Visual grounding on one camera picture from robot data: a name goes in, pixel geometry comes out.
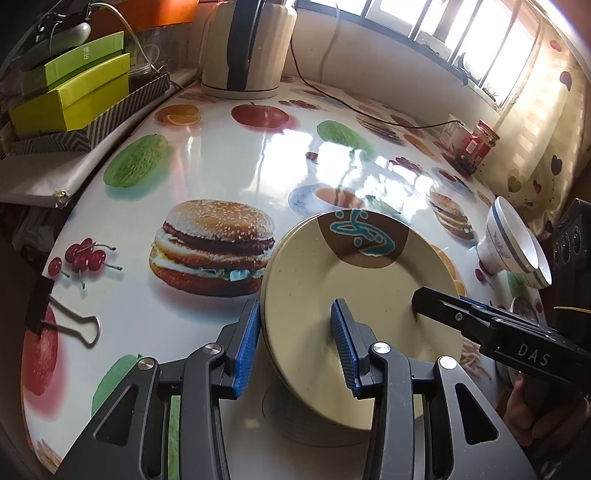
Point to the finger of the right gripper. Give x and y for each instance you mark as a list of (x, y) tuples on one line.
[(480, 309), (446, 309)]

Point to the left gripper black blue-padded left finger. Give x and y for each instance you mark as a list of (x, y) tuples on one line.
[(128, 436)]

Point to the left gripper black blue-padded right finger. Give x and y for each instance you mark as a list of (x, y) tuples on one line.
[(430, 420)]

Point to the large white blue-striped bowl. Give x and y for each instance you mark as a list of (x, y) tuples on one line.
[(507, 244)]

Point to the cream plate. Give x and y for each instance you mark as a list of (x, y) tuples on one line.
[(295, 310), (381, 263)]

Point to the small white blue-striped bowl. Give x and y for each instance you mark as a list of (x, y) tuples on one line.
[(541, 278)]

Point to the black binder clip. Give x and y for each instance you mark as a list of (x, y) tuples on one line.
[(87, 329)]

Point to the heart patterned curtain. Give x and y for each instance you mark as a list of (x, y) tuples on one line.
[(544, 137)]

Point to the red-lidded sauce jar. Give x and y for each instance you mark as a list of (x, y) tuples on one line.
[(476, 147)]

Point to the white small container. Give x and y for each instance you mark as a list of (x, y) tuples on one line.
[(454, 135)]

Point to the fruit printed tablecloth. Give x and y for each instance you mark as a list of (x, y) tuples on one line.
[(173, 237)]

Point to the white side shelf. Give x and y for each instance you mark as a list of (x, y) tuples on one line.
[(51, 179)]

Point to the cream electric kettle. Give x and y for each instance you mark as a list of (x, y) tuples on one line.
[(245, 48)]

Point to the lower lime green box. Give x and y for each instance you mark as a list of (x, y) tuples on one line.
[(75, 103)]

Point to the chevron patterned tray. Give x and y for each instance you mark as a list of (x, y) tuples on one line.
[(87, 138)]

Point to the upper green box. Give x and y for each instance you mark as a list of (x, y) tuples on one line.
[(71, 63)]

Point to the grey oval device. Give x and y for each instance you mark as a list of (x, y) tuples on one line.
[(58, 38)]

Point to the orange box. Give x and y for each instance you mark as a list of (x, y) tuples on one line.
[(143, 15)]

